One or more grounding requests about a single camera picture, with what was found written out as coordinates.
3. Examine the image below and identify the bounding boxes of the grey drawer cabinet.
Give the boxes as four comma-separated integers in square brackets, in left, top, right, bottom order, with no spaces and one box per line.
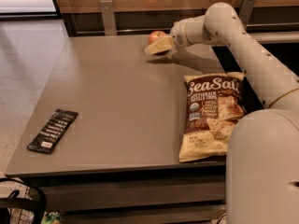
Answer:
[24,163,225,224]

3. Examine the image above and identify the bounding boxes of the metal wall bracket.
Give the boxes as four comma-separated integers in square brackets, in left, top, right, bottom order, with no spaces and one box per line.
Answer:
[100,0,117,35]
[239,0,256,28]

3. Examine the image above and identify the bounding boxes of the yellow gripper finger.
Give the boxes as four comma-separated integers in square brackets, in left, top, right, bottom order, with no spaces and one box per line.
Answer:
[145,35,173,55]

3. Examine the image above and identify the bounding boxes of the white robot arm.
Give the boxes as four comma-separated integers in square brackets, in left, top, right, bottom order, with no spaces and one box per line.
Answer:
[145,2,299,224]

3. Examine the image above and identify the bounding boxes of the left metal wall bracket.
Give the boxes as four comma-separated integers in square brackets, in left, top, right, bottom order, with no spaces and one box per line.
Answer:
[100,0,117,35]

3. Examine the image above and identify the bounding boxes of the black chair frame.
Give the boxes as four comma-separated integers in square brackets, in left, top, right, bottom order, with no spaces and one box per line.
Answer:
[0,177,47,224]

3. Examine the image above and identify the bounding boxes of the red apple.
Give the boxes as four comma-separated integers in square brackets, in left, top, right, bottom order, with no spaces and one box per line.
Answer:
[148,31,166,44]

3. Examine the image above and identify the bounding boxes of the black rxbar chocolate bar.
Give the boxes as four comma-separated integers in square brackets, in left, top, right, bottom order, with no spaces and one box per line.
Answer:
[27,109,78,154]

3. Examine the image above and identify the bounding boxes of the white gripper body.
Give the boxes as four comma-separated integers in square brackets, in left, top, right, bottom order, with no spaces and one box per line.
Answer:
[170,20,189,48]

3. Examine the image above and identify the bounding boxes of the sea salt tortilla chips bag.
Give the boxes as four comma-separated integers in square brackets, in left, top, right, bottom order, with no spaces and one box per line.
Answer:
[178,72,246,162]

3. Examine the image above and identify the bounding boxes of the horizontal metal rail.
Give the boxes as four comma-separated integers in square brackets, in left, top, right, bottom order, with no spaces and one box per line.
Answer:
[76,22,299,35]

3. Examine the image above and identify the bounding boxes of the right metal wall bracket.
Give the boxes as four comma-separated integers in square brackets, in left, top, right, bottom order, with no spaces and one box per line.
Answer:
[239,0,256,28]

